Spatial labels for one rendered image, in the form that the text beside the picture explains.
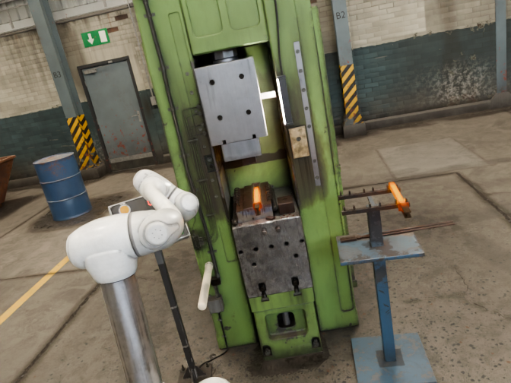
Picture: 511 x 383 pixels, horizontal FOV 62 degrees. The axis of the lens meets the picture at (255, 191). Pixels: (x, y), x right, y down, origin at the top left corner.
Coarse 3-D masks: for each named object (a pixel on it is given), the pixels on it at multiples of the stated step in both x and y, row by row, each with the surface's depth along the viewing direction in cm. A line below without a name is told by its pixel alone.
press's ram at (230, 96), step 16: (224, 64) 212; (240, 64) 212; (208, 80) 214; (224, 80) 214; (240, 80) 214; (256, 80) 215; (208, 96) 217; (224, 96) 217; (240, 96) 217; (256, 96) 217; (272, 96) 236; (208, 112) 219; (224, 112) 219; (240, 112) 219; (256, 112) 220; (208, 128) 222; (224, 128) 222; (240, 128) 222; (256, 128) 222
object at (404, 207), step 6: (390, 186) 218; (396, 186) 216; (396, 192) 209; (396, 198) 203; (402, 198) 200; (402, 204) 193; (408, 204) 193; (402, 210) 192; (408, 210) 185; (408, 216) 185
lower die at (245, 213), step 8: (264, 184) 271; (240, 192) 268; (248, 192) 262; (264, 192) 255; (240, 200) 254; (248, 200) 249; (264, 200) 243; (240, 208) 241; (248, 208) 236; (264, 208) 236; (240, 216) 237; (248, 216) 237; (256, 216) 237; (264, 216) 237; (272, 216) 238
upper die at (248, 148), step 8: (224, 144) 225; (232, 144) 225; (240, 144) 225; (248, 144) 225; (256, 144) 225; (224, 152) 226; (232, 152) 226; (240, 152) 226; (248, 152) 226; (256, 152) 226; (224, 160) 227; (232, 160) 227
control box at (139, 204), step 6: (138, 198) 222; (114, 204) 217; (120, 204) 218; (126, 204) 219; (132, 204) 220; (138, 204) 221; (144, 204) 222; (114, 210) 216; (132, 210) 219; (138, 210) 220; (186, 228) 224; (186, 234) 223; (180, 240) 228
